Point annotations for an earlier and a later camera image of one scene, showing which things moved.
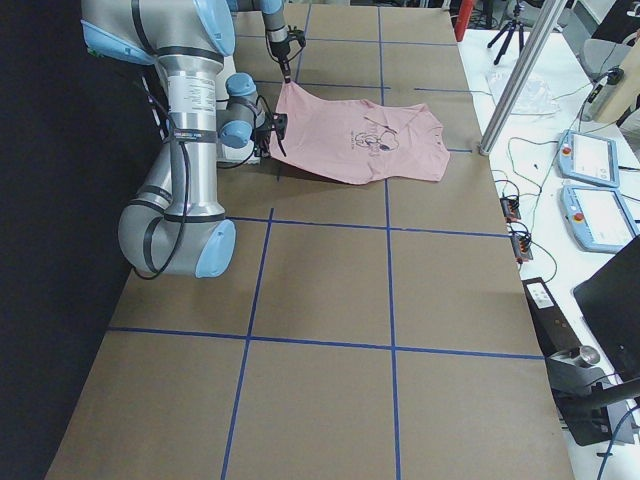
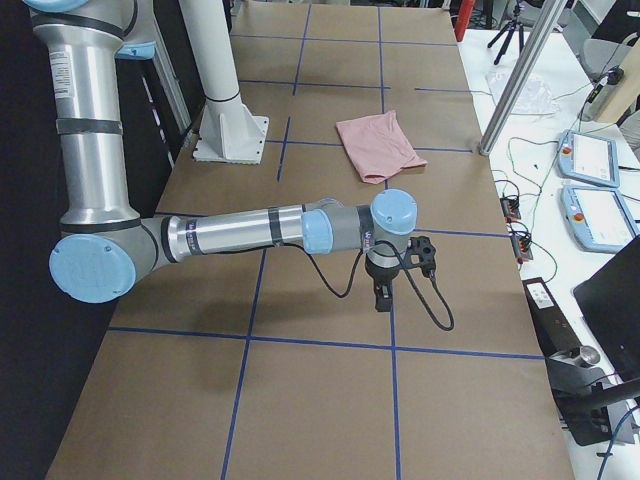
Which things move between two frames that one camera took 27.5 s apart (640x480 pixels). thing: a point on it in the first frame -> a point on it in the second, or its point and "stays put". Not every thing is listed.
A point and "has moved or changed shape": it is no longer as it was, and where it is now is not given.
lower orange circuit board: x=521 y=245 stays put
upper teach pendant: x=588 y=158 stays put
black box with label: x=555 y=334 stays put
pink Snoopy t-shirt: x=358 y=141 has moved or changed shape
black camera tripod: x=515 y=23 stays put
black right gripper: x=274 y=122 -> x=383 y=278
